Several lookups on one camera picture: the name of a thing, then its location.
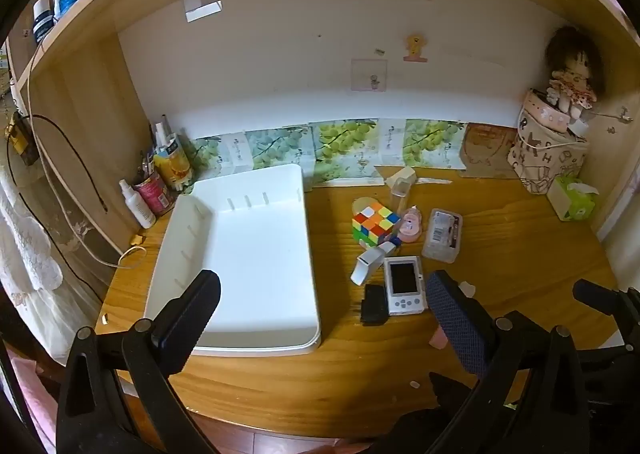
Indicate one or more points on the white plastic tray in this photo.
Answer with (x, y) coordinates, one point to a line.
(250, 274)

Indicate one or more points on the dark cloth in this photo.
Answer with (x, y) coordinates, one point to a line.
(425, 429)

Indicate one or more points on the pink bedding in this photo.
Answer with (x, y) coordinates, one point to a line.
(30, 399)

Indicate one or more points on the round gold tin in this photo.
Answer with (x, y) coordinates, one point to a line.
(365, 203)

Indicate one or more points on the printed fabric bag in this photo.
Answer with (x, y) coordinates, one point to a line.
(542, 158)

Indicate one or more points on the dark bottle with white cap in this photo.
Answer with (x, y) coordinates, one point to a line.
(42, 18)

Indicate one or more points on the multicolour puzzle cube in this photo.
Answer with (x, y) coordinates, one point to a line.
(375, 226)

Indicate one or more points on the clear bottle with beige cap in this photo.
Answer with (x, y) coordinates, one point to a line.
(401, 189)

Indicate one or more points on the brown cardboard picture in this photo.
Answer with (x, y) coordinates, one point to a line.
(487, 151)

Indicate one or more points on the red can pen holder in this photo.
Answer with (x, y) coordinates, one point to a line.
(155, 194)

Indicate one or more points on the dark green gold case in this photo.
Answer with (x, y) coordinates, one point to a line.
(374, 305)

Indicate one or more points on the pink pig tape dispenser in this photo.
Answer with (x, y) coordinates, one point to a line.
(410, 226)

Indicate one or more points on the green tissue box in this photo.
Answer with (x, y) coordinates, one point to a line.
(570, 201)

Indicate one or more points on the clear square figure sticker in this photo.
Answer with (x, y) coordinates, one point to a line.
(369, 76)

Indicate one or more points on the dark haired doll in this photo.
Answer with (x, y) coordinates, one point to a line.
(572, 53)

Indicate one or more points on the pink eraser pack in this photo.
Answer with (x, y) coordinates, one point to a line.
(439, 339)

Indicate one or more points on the white paper strip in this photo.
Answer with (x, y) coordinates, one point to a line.
(434, 180)

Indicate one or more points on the clear labelled plastic box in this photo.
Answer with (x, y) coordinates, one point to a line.
(442, 236)

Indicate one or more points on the yellow black wall adapter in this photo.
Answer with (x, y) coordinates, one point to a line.
(21, 141)

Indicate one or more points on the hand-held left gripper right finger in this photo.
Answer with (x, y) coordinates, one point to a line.
(457, 324)

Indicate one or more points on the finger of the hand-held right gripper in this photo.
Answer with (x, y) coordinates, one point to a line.
(605, 301)

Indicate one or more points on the bundle of pens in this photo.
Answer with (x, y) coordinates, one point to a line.
(146, 166)

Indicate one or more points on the grape print paper sheet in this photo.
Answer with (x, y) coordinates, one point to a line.
(277, 146)
(430, 141)
(222, 153)
(342, 148)

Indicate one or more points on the white tubes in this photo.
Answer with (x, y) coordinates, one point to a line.
(162, 131)

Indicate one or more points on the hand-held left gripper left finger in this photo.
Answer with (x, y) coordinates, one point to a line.
(200, 299)

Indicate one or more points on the white handheld game console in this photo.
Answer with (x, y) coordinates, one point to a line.
(404, 286)

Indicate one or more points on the white eraser piece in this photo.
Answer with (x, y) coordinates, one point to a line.
(468, 289)

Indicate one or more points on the wooden desk hutch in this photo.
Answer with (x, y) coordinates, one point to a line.
(85, 98)

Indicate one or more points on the white lace curtain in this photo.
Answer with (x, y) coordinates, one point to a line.
(30, 254)

